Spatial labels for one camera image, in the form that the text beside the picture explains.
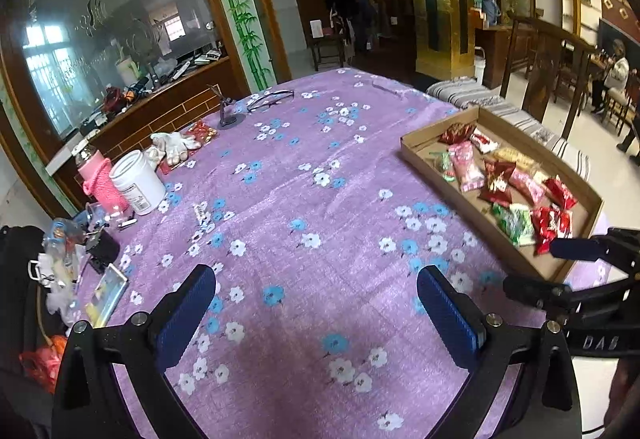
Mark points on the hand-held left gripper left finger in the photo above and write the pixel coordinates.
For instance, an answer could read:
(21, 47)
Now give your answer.
(185, 314)

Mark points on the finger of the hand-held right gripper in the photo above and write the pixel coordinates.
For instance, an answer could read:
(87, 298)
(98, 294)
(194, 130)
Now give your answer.
(575, 249)
(537, 291)

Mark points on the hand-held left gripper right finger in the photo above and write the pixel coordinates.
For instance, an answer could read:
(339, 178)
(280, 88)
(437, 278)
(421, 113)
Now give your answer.
(450, 314)

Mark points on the shallow cardboard box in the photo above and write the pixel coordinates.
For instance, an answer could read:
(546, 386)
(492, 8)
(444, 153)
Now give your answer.
(567, 171)

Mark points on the dark red snack packet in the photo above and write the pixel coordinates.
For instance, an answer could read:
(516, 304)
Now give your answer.
(497, 181)

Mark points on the person's right hand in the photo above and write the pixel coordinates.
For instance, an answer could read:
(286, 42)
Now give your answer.
(625, 389)

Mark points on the small black box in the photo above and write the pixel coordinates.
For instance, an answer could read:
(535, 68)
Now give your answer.
(102, 246)

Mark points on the purple floral tablecloth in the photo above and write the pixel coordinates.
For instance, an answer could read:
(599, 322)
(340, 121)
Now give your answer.
(300, 269)

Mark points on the white plastic bag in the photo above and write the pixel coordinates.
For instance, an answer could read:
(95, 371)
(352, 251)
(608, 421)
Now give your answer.
(57, 284)

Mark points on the white plastic jar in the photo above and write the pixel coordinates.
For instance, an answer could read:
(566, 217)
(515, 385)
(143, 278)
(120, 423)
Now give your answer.
(137, 184)

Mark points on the clear plastic bottle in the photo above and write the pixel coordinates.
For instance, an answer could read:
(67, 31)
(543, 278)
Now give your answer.
(60, 236)

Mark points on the orange plastic bag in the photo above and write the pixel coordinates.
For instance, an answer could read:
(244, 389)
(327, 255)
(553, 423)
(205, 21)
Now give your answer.
(42, 359)

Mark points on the pink sleeved bottle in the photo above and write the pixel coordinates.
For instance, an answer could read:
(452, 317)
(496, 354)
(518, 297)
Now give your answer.
(100, 179)

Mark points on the white gloves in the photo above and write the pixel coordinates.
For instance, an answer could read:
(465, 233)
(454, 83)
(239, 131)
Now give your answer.
(172, 146)

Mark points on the black bag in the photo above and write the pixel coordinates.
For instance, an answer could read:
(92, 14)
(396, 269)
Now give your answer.
(17, 289)

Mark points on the red patterned pouch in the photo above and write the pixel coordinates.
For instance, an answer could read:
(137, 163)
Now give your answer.
(202, 134)

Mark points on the large carved wooden chair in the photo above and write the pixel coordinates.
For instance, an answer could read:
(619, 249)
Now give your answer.
(542, 64)

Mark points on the striped bench cushion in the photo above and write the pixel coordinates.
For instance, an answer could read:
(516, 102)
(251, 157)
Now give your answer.
(465, 94)

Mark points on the small grey stand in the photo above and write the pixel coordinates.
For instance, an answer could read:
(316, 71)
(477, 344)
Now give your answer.
(231, 119)

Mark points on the white plastic bucket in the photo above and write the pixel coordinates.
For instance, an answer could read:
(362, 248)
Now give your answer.
(479, 69)

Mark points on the wooden side cabinet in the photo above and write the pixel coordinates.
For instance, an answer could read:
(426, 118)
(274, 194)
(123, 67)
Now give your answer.
(500, 56)

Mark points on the wooden counter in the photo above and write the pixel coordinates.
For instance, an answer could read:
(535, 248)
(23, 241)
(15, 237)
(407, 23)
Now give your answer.
(175, 106)

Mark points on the black eyeglasses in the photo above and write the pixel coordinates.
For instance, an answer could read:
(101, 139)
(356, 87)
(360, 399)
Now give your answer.
(270, 100)

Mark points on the blue bag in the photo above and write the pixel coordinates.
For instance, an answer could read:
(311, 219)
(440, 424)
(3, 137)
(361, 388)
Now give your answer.
(490, 9)

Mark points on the small wooden chair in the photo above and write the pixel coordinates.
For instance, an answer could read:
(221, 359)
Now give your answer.
(327, 46)

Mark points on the etched glass partition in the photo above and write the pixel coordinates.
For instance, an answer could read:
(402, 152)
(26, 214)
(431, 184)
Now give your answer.
(100, 19)

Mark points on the dark hanging jacket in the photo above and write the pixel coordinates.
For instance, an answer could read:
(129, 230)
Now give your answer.
(350, 19)

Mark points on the white box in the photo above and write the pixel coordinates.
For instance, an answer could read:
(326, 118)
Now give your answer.
(316, 29)

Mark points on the wooden display wall cabinet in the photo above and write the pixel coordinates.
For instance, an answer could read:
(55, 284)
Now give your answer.
(595, 4)

